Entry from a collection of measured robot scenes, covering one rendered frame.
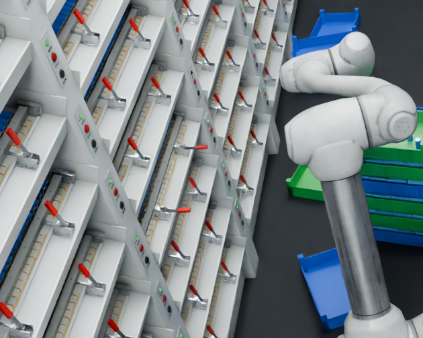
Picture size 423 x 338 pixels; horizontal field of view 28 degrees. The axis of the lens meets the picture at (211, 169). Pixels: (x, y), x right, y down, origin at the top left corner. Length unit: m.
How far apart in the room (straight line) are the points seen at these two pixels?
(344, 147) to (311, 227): 1.22
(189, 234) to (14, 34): 1.03
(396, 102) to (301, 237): 1.26
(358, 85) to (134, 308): 0.84
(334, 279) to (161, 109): 0.99
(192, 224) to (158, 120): 0.38
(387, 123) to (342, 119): 0.11
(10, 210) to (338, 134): 0.82
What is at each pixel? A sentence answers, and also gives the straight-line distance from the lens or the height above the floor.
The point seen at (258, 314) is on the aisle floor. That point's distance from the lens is 2.98.
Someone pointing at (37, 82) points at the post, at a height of 1.39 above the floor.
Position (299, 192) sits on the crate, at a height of 0.03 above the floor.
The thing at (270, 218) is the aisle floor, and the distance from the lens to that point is 3.29.
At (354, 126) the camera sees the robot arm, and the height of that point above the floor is 0.98.
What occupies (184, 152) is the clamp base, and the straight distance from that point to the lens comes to 2.49.
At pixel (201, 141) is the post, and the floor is 0.65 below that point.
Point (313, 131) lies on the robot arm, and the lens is 2.01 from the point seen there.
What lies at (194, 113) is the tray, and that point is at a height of 0.77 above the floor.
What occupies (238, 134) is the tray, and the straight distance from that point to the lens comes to 3.14.
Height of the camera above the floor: 2.21
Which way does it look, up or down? 38 degrees down
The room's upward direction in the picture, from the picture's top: 19 degrees counter-clockwise
